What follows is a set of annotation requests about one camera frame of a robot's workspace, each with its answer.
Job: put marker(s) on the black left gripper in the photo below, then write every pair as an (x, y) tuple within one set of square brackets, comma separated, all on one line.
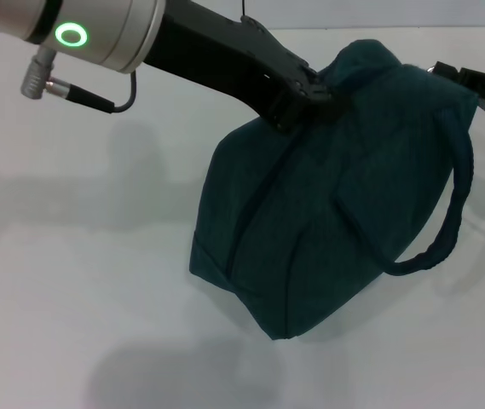
[(225, 64)]

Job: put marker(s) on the dark teal insulated lunch bag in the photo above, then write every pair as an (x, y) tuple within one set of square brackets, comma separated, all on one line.
[(331, 204)]

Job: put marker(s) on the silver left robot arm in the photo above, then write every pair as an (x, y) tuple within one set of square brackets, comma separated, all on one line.
[(67, 25)]

